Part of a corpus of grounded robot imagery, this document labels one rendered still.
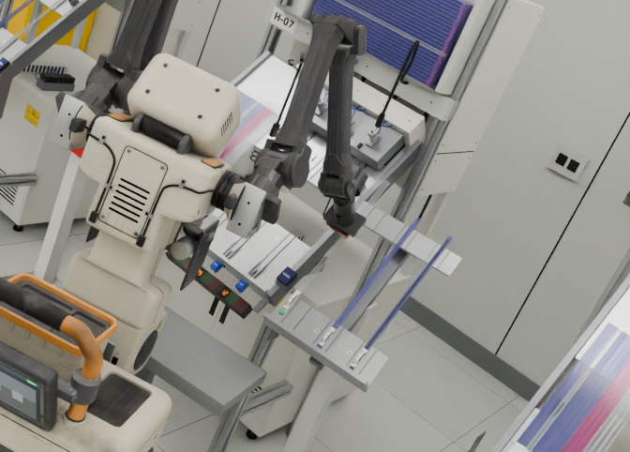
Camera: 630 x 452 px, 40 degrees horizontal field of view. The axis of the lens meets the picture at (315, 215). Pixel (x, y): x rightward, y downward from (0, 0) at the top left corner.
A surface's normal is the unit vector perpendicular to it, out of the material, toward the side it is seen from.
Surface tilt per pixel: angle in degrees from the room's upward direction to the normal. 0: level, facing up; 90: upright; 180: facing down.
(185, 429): 0
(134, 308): 82
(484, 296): 90
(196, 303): 90
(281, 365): 90
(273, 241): 44
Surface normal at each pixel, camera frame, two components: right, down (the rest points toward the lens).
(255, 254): -0.13, -0.55
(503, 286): -0.57, 0.09
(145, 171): -0.21, 0.14
